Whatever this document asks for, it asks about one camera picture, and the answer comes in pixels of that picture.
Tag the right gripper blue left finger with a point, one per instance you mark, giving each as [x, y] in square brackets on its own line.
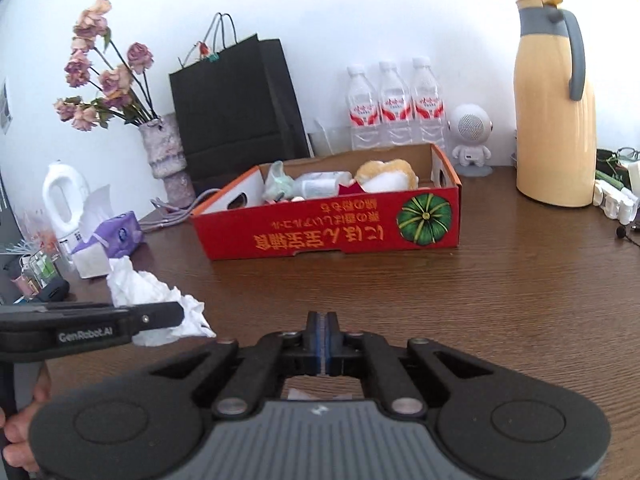
[315, 344]

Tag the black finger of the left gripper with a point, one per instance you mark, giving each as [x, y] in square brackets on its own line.
[147, 316]

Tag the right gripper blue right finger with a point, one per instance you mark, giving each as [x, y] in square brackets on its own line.
[335, 350]

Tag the white tissue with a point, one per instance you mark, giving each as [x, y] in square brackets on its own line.
[129, 287]

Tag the cotton swab plastic box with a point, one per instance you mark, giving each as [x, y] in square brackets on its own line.
[322, 184]

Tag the red fabric rose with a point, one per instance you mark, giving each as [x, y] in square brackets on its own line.
[352, 189]

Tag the person left hand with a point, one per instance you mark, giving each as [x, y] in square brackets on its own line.
[18, 452]

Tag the purple tissue pack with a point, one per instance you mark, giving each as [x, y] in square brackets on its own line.
[104, 236]

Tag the red cardboard pumpkin box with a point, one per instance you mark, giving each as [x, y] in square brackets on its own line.
[236, 223]

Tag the white detergent bottle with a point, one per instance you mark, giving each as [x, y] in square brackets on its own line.
[64, 192]

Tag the pale green plastic bag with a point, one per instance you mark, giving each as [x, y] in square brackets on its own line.
[278, 185]

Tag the purple white ceramic vase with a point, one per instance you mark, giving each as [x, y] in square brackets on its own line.
[162, 142]

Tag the yellow white plush toy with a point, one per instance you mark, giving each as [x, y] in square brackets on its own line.
[376, 176]

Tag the grey glass cup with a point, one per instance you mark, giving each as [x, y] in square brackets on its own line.
[326, 141]

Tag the dried pink flower bouquet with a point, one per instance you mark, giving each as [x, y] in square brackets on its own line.
[120, 79]

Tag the black paper shopping bag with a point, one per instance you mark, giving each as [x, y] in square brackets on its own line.
[236, 107]

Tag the left water bottle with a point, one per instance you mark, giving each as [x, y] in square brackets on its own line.
[363, 112]

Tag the water bottle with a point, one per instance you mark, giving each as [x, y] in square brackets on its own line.
[363, 112]
[395, 105]
[428, 106]

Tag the middle water bottle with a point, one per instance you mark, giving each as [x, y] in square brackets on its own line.
[395, 105]

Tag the right water bottle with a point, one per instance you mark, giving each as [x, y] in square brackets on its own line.
[428, 106]

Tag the white astronaut speaker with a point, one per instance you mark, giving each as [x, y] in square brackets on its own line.
[471, 128]

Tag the yellow thermos jug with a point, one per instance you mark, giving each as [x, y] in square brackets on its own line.
[556, 134]

